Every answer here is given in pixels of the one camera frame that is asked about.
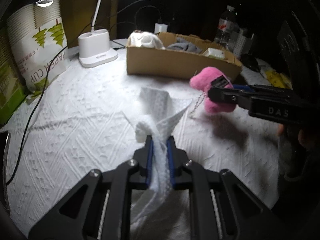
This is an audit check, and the white knitted cloth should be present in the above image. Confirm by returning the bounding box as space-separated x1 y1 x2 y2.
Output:
127 31 165 49

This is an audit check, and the black charger cable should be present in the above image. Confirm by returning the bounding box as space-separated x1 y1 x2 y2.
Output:
6 0 153 186

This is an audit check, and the clear water bottle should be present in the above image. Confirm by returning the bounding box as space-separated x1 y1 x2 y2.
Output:
214 5 239 47

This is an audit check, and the grey cloth in box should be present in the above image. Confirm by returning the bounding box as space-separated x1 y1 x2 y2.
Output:
166 37 202 54

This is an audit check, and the yellow plastic package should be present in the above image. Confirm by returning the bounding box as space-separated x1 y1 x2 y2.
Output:
261 69 292 89

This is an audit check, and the white charger plug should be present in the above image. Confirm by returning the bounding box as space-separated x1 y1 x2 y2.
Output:
154 23 168 34

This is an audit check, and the white paper towel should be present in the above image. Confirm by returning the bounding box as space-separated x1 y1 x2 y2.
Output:
126 87 192 224

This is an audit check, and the pink plush toy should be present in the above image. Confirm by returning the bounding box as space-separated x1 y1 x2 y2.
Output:
189 67 236 114

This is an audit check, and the green cardboard box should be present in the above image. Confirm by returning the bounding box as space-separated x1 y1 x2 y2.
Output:
0 27 28 126

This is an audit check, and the open cardboard box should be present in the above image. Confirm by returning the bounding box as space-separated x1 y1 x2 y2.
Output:
126 32 242 81

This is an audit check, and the white LED desk lamp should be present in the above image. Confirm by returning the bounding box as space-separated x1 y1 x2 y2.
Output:
78 0 118 68

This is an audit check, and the white perforated basket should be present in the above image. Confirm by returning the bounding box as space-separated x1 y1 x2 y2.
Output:
226 28 254 59

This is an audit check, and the white textured tablecloth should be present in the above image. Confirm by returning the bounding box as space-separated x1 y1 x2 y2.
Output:
3 49 278 235

